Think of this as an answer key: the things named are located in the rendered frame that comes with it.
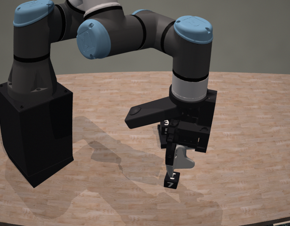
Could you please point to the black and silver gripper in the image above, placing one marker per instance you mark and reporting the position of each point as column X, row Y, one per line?
column 184, row 132

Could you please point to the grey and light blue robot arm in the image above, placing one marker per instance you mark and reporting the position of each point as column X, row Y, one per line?
column 102, row 30

